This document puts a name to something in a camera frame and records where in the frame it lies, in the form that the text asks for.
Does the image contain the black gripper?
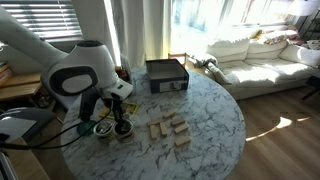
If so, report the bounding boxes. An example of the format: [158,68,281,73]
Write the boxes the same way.
[105,94,128,126]

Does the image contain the tin can green label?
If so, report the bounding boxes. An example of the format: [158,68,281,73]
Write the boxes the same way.
[92,120,115,144]

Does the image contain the stack of books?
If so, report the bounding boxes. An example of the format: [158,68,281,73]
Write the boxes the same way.
[0,61,13,87]

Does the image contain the wooden block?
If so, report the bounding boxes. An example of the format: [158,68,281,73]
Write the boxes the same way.
[158,121,169,138]
[146,118,164,127]
[170,118,186,127]
[173,122,191,135]
[148,124,159,141]
[162,110,177,120]
[173,135,192,147]

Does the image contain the round green lid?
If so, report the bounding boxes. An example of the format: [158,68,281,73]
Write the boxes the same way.
[76,120,98,137]

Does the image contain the dark blue cardboard box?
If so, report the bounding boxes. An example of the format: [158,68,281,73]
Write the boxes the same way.
[145,58,190,95]

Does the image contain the small wooden chair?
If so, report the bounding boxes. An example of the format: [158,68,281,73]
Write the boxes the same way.
[167,52,188,70]

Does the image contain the white curtain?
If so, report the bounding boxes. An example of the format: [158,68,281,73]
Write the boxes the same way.
[71,0,174,70]

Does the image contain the white throw blanket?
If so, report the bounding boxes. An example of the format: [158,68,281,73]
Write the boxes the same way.
[189,53,218,70]

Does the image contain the grey padded seat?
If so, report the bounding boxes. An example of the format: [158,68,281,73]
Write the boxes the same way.
[0,106,57,144]

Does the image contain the wooden side shelf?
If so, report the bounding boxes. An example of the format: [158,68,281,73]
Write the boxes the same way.
[0,72,44,102]

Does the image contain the white sofa pillow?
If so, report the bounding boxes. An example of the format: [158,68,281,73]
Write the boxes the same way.
[205,62,233,86]

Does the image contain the white window blinds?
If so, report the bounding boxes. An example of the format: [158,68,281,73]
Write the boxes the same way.
[0,0,84,40]

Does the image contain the white sofa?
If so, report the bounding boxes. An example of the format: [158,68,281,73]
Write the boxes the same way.
[203,29,320,101]

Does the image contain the colourful patterned pillow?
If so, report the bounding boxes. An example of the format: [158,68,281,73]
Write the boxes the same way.
[262,32,288,46]

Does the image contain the black coffee table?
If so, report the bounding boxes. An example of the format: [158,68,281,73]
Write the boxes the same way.
[300,74,320,101]

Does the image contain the white lamp shade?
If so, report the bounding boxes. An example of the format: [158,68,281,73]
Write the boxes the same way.
[287,0,320,18]

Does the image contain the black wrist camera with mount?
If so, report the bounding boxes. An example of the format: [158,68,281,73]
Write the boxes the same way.
[77,87,101,123]

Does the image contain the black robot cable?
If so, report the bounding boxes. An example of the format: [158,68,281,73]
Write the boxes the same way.
[0,113,112,152]

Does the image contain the black wire shelf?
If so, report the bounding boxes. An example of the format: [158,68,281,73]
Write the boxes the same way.
[300,14,320,42]

